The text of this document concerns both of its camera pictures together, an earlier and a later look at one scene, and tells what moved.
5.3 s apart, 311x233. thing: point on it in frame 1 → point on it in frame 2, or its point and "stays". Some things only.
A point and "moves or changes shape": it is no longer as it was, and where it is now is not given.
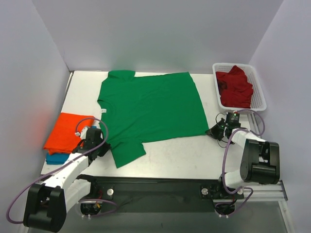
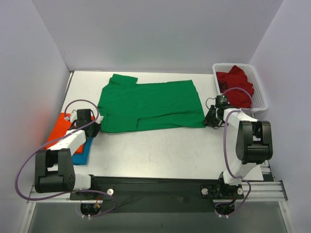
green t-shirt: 136,109 moves or changes shape
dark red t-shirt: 234,90 stays
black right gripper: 219,129 → 211,118
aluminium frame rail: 274,192 stays
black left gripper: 102,149 → 94,128
